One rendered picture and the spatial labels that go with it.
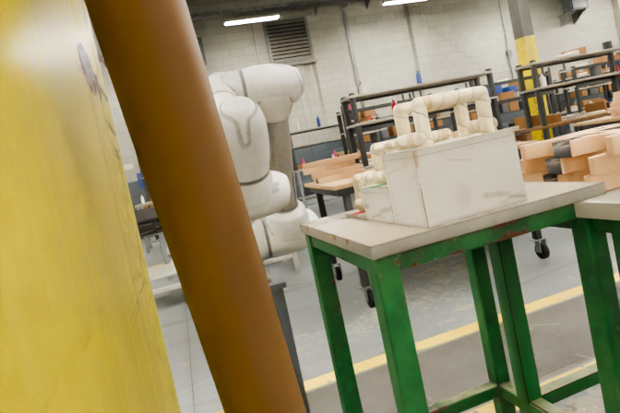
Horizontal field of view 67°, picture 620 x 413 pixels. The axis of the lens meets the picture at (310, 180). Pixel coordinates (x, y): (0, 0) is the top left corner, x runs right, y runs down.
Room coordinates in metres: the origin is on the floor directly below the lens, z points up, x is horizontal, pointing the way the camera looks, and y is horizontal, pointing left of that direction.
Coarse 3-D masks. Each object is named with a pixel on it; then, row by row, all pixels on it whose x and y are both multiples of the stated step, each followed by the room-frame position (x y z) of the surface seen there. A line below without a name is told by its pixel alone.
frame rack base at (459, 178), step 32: (512, 128) 1.08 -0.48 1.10; (384, 160) 1.13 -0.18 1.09; (416, 160) 1.00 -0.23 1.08; (448, 160) 1.02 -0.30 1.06; (480, 160) 1.05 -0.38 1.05; (512, 160) 1.08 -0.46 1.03; (416, 192) 1.02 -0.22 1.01; (448, 192) 1.02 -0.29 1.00; (480, 192) 1.04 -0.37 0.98; (512, 192) 1.07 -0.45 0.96; (416, 224) 1.04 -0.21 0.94
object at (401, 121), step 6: (396, 114) 1.11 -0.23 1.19; (402, 114) 1.10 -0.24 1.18; (396, 120) 1.11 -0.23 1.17; (402, 120) 1.10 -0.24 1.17; (408, 120) 1.11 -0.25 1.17; (396, 126) 1.12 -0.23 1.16; (402, 126) 1.10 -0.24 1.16; (408, 126) 1.10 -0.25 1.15; (402, 132) 1.10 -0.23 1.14; (408, 132) 1.10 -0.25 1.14
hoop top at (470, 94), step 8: (464, 88) 1.07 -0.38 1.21; (472, 88) 1.07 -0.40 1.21; (480, 88) 1.08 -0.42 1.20; (424, 96) 1.04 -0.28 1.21; (432, 96) 1.04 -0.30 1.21; (440, 96) 1.04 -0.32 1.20; (448, 96) 1.05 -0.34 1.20; (456, 96) 1.05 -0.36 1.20; (464, 96) 1.06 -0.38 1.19; (472, 96) 1.07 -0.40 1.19; (480, 96) 1.07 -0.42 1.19; (416, 104) 1.03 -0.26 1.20; (424, 104) 1.03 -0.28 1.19; (432, 104) 1.03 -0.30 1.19; (440, 104) 1.04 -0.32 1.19; (448, 104) 1.05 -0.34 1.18; (456, 104) 1.07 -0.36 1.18
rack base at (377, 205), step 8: (376, 184) 1.26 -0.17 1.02; (368, 192) 1.25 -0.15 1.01; (376, 192) 1.20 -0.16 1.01; (384, 192) 1.16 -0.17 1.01; (368, 200) 1.26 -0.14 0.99; (376, 200) 1.21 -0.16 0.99; (384, 200) 1.17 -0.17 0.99; (368, 208) 1.27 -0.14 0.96; (376, 208) 1.22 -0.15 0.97; (384, 208) 1.18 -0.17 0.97; (368, 216) 1.27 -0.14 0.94; (376, 216) 1.23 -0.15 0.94; (384, 216) 1.19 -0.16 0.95; (392, 216) 1.14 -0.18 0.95
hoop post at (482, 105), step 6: (486, 96) 1.08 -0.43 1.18; (480, 102) 1.08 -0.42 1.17; (486, 102) 1.08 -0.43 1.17; (480, 108) 1.08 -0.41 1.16; (486, 108) 1.08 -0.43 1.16; (480, 114) 1.08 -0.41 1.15; (486, 114) 1.08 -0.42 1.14; (492, 114) 1.08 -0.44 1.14; (480, 120) 1.09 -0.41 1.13; (486, 120) 1.08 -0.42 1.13; (492, 120) 1.08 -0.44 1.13; (480, 126) 1.09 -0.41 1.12; (486, 126) 1.08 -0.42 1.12; (492, 126) 1.08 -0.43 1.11; (486, 132) 1.08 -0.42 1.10
